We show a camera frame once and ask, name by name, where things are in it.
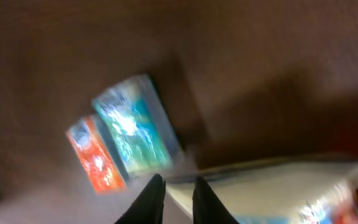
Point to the orange tissue pack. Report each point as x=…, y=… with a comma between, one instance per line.
x=92, y=151

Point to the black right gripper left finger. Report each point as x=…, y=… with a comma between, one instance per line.
x=148, y=206

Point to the cream snack bag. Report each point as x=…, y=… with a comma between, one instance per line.
x=278, y=190

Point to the green tissue pack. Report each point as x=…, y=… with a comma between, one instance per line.
x=139, y=126

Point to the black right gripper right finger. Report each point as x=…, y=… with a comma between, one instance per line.
x=207, y=208

